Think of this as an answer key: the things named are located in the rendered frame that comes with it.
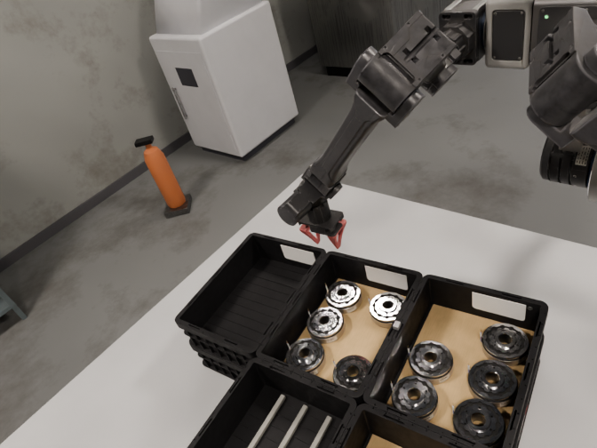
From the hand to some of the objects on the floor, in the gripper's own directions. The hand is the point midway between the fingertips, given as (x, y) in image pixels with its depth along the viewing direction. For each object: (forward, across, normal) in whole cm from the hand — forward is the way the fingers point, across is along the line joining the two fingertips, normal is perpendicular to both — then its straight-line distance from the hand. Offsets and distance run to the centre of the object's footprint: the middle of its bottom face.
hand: (328, 242), depth 122 cm
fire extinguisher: (+108, +212, -89) cm, 254 cm away
